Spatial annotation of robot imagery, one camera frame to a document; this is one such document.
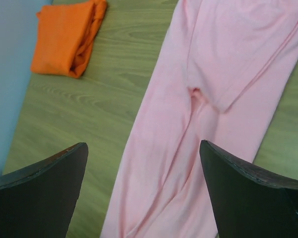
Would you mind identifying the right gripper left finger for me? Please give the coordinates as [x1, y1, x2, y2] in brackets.
[0, 142, 88, 238]

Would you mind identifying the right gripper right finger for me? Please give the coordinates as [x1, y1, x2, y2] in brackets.
[199, 140, 298, 238]

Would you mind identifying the pink t-shirt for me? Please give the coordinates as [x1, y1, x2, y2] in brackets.
[100, 0, 298, 238]

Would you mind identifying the folded orange t-shirt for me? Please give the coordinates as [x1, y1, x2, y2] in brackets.
[31, 0, 107, 78]

